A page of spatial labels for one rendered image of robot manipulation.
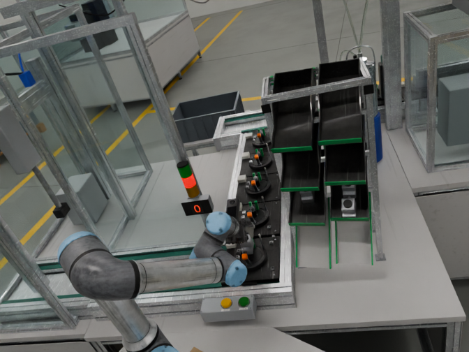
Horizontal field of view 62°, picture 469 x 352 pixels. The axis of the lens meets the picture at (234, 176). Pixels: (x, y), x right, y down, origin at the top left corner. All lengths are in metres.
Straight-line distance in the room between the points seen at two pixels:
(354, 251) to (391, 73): 1.21
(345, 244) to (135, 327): 0.82
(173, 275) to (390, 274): 0.95
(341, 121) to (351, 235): 0.48
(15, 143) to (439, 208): 2.07
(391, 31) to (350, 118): 1.12
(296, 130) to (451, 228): 1.28
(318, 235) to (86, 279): 0.91
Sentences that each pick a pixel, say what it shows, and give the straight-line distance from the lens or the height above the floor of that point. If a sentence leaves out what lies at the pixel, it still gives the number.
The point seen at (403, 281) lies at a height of 0.86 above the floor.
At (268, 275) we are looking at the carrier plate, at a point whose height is 0.97.
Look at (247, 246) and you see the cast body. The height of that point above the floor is 1.06.
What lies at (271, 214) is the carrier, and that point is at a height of 0.97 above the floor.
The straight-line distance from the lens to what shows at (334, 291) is 1.67.
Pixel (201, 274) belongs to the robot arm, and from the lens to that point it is 1.12.
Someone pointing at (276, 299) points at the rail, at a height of 0.92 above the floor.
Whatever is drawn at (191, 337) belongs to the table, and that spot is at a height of 0.86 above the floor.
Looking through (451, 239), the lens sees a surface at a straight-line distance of 2.42.
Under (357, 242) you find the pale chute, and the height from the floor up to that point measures 1.05.
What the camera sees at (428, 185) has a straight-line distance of 2.14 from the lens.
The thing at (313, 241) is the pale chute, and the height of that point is 1.06.
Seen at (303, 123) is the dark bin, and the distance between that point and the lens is 1.32.
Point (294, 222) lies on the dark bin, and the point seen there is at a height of 1.20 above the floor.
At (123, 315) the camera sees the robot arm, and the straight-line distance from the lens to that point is 1.23.
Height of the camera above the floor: 2.16
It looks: 32 degrees down
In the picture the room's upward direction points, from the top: 17 degrees counter-clockwise
